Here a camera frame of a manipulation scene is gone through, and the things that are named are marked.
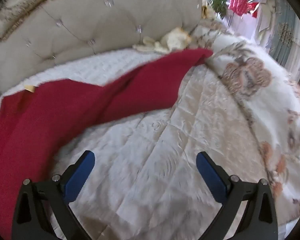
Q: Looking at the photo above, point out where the beige tufted headboard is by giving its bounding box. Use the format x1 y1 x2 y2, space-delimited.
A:
0 0 203 94

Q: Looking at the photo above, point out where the green potted plant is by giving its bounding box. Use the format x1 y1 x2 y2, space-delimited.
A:
208 0 227 19

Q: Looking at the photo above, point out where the floral white duvet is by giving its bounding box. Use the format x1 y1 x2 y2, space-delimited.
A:
54 20 300 239

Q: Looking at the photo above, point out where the white quilted bedspread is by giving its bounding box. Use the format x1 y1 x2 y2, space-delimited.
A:
0 48 171 116

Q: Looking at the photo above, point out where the teal patterned curtain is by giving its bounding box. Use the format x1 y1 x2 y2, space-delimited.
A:
269 0 300 72

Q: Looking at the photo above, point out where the red knit garment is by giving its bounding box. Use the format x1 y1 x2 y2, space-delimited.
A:
0 48 212 239

